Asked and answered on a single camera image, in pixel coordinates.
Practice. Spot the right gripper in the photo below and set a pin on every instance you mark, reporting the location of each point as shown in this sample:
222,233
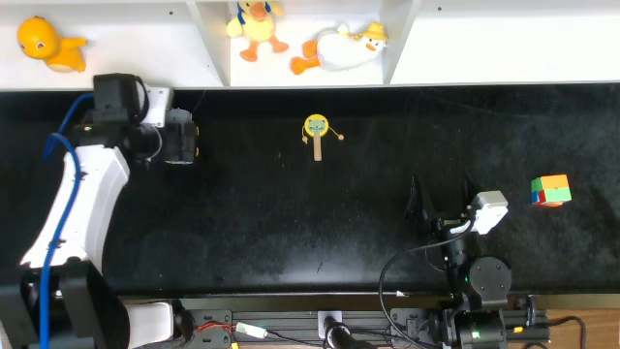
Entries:
448,225

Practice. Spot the many-coloured puzzle cube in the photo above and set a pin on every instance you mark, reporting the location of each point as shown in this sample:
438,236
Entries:
551,191

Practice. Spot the yellow rattle drum toy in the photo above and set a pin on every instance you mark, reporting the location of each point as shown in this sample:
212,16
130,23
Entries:
317,127

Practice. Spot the grey and yellow toy truck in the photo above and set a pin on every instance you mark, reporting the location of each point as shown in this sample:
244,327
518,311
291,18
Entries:
180,136

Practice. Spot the white shelf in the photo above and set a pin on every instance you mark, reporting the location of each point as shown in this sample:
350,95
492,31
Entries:
484,53

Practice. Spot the white plush duck yellow hat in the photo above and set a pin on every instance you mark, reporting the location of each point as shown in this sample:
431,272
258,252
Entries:
339,51

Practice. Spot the yellow rubber duck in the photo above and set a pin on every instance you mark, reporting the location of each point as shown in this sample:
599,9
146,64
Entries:
46,46

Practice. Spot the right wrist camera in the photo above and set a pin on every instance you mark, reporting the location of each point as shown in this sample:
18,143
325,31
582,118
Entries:
488,211

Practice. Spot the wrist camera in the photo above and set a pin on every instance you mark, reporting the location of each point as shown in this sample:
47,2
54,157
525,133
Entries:
488,211
157,104

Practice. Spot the mounting rail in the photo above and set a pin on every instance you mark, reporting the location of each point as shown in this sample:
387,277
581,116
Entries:
290,322

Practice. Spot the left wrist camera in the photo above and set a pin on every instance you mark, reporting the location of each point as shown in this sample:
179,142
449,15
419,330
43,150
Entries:
157,104

